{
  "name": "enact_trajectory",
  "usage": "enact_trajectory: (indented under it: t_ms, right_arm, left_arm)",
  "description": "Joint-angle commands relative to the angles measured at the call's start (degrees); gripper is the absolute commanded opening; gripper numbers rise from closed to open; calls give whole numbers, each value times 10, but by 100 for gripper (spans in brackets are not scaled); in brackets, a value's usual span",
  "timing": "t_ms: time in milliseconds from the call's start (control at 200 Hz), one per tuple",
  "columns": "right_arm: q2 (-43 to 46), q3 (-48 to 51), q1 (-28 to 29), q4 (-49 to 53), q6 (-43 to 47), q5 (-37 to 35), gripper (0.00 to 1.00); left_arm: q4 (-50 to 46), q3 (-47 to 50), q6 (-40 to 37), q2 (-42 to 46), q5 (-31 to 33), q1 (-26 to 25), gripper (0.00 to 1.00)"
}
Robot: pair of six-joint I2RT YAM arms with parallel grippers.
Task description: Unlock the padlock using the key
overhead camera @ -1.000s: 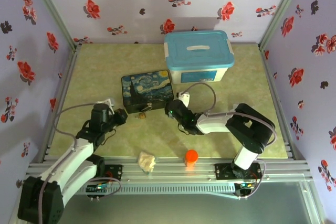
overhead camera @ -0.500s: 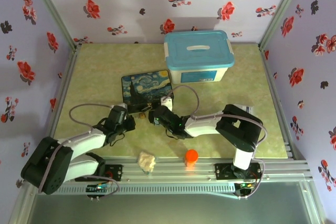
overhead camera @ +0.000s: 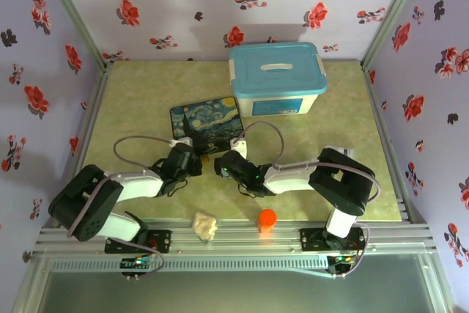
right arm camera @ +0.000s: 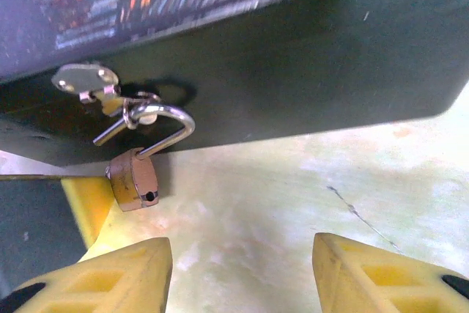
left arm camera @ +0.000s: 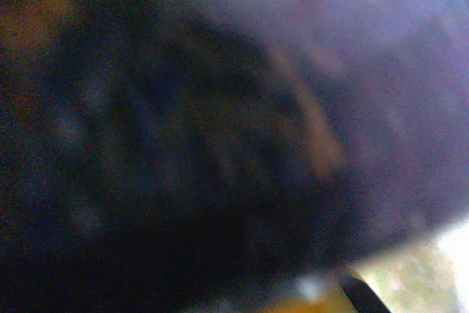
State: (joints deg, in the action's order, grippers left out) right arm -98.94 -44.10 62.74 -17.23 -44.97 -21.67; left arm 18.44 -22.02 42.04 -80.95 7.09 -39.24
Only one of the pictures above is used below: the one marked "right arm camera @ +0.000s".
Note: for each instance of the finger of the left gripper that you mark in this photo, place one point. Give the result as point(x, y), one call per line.
point(88, 203)
point(33, 228)

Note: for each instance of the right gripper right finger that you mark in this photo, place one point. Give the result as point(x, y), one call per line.
point(384, 283)

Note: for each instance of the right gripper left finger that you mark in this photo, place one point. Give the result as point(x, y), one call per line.
point(110, 283)

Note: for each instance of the small brass padlock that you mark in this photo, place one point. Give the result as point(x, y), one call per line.
point(132, 181)

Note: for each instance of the starry night tin box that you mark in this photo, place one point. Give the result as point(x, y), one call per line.
point(293, 71)

